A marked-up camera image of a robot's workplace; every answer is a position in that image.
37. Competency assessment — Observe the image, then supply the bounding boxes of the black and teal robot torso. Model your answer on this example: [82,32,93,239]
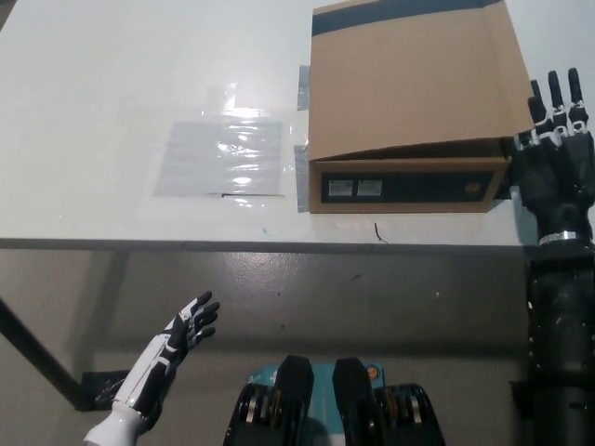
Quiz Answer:
[222,355,446,446]

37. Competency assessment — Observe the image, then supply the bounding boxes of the brown cardboard storage box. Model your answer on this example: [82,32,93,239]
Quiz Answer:
[306,0,536,216]

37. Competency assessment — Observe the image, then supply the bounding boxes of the transparent plastic sheet with paper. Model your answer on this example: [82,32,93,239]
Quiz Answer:
[152,82,311,209]

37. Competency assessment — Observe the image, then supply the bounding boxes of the black metal table leg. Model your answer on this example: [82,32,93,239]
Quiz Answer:
[0,295,92,412]

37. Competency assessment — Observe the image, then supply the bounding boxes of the short grey tape strip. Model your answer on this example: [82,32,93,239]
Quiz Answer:
[297,64,313,112]

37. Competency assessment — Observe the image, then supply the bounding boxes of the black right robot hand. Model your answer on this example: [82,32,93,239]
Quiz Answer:
[512,67,595,245]

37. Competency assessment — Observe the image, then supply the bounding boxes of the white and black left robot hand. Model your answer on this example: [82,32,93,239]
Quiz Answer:
[81,290,221,446]

